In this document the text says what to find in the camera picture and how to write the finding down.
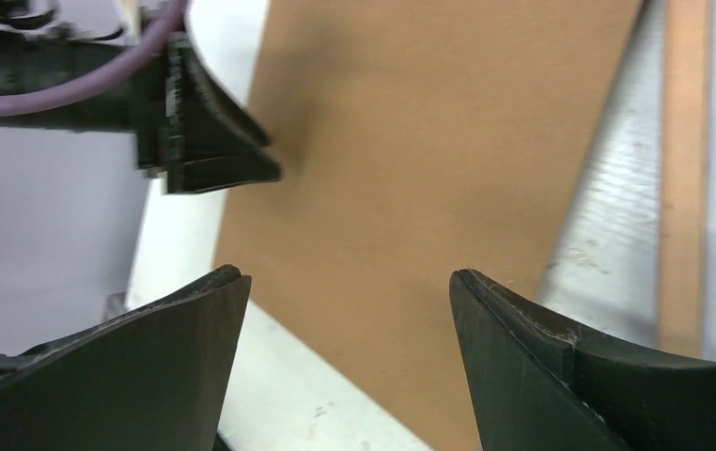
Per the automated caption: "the blue wooden picture frame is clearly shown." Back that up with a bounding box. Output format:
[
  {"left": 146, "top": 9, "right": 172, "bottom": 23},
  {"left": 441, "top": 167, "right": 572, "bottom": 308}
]
[{"left": 656, "top": 0, "right": 713, "bottom": 357}]

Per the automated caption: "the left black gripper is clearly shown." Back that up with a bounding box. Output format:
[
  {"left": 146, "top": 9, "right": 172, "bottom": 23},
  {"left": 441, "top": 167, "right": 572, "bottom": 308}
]
[{"left": 0, "top": 1, "right": 272, "bottom": 169}]

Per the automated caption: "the brown cardboard backing board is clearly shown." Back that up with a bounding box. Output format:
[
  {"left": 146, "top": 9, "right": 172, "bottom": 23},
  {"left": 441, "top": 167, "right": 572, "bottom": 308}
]
[{"left": 215, "top": 0, "right": 641, "bottom": 450}]

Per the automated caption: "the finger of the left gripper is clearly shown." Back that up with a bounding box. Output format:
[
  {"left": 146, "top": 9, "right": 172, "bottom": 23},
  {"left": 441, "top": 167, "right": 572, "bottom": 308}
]
[{"left": 165, "top": 152, "right": 282, "bottom": 194}]

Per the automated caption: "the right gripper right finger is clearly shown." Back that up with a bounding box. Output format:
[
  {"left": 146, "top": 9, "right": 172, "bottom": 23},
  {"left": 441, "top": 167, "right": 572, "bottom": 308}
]
[{"left": 449, "top": 269, "right": 716, "bottom": 451}]

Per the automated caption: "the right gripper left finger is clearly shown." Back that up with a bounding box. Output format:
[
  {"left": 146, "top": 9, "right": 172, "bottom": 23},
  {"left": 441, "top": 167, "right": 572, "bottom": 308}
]
[{"left": 0, "top": 265, "right": 252, "bottom": 451}]

